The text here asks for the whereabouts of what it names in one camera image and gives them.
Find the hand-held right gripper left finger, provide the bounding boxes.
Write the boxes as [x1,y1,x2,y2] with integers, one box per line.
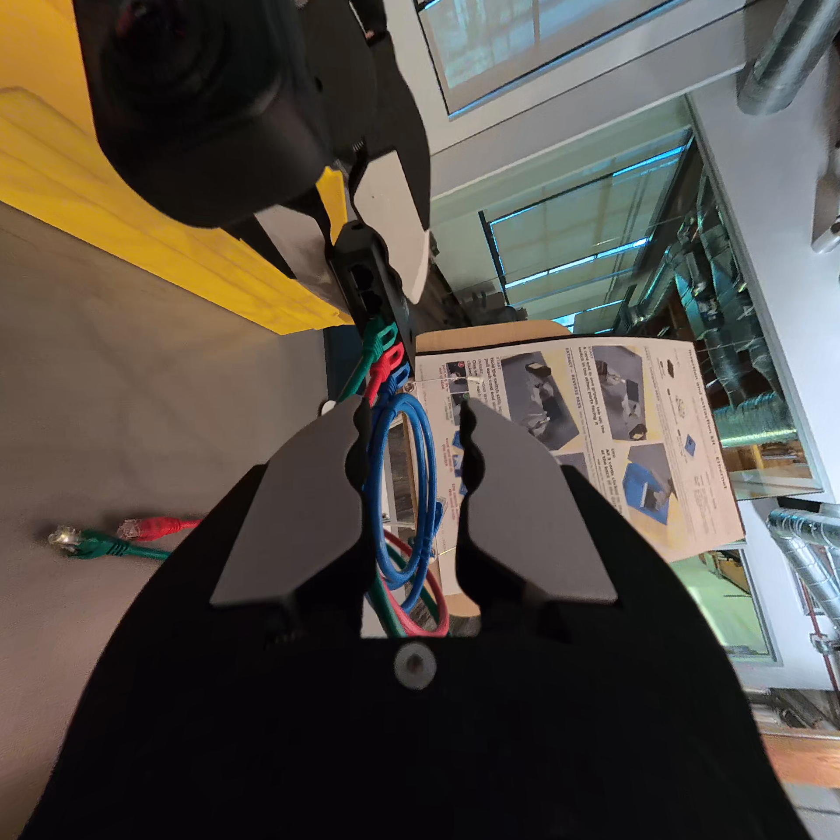
[209,395,375,637]

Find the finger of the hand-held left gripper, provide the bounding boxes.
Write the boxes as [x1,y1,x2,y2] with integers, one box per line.
[252,203,342,293]
[354,154,432,304]

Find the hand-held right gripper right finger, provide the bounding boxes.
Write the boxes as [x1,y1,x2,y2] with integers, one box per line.
[456,397,619,637]

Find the black ethernet switch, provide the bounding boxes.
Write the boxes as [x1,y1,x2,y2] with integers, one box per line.
[326,222,416,368]

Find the red ethernet cable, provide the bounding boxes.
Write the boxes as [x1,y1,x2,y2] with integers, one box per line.
[117,343,452,639]

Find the blue ethernet cable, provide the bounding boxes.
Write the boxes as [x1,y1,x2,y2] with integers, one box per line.
[361,366,442,613]

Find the green ethernet cable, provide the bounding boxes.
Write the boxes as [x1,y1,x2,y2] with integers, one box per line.
[47,317,439,639]

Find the black table mat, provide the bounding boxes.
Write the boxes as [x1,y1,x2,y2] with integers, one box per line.
[322,325,365,403]

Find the printed instruction sheet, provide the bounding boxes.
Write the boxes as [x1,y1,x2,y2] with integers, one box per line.
[415,336,746,565]

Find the yellow plastic bin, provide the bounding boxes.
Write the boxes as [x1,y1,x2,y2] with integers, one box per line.
[0,0,355,337]

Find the wooden beam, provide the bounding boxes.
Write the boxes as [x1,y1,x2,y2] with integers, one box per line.
[755,731,840,788]

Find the silver ventilation ducts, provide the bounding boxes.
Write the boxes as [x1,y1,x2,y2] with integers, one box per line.
[676,0,840,690]

